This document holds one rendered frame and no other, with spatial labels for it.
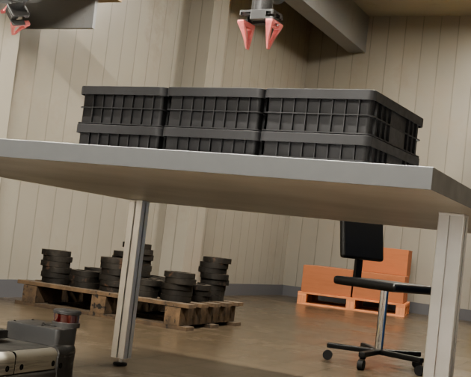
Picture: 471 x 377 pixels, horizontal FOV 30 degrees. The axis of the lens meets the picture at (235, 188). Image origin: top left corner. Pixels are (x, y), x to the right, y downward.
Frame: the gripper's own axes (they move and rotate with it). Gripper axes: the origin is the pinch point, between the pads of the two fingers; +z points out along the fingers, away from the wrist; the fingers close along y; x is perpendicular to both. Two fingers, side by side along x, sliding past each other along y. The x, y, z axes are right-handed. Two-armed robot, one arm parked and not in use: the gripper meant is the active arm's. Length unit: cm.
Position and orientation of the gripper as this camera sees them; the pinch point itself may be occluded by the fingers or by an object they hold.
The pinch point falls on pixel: (257, 46)
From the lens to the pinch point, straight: 238.3
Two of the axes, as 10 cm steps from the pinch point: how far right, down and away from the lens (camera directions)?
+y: -8.7, -0.7, 4.9
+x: -4.8, -1.0, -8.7
